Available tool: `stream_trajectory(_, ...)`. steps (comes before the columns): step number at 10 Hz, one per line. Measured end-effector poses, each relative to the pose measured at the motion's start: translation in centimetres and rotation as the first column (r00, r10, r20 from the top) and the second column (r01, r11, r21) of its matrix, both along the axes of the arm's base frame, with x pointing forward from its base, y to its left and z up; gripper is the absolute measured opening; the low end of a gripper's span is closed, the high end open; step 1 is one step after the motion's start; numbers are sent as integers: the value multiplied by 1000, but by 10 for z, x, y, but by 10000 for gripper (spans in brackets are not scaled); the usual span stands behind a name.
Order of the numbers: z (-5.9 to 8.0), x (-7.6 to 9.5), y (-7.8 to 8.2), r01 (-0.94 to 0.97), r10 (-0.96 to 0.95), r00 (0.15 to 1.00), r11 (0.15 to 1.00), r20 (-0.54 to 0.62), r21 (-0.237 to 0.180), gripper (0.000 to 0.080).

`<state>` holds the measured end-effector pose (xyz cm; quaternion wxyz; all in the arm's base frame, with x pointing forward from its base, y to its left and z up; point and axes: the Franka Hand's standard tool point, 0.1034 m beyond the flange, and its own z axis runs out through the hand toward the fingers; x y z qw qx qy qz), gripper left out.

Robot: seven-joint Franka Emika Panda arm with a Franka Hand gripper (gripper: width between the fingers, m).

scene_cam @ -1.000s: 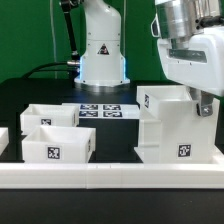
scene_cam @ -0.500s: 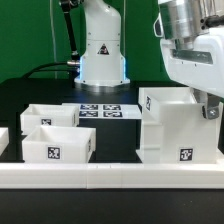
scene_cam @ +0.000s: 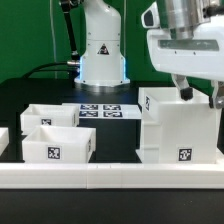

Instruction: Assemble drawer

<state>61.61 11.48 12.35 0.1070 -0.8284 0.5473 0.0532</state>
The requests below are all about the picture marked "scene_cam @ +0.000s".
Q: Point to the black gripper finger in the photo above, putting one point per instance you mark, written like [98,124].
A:
[186,92]
[216,100]

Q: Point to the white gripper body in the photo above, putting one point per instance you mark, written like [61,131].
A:
[202,57]

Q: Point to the white drawer cabinet box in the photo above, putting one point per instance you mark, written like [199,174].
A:
[176,131]

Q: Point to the white front drawer tray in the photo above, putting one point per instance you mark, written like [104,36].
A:
[55,144]

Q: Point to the white drawer tray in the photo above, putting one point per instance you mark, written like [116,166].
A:
[50,115]
[55,144]

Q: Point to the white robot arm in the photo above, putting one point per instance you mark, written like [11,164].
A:
[185,38]

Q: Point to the white rear drawer tray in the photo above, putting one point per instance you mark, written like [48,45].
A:
[50,115]

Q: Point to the white marker plate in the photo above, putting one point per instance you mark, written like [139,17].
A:
[107,111]

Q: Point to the white block at left edge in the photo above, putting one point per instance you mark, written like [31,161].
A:
[4,139]

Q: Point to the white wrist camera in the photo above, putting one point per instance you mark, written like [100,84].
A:
[150,17]

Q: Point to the white U-shaped fence rail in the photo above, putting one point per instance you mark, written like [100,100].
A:
[108,176]

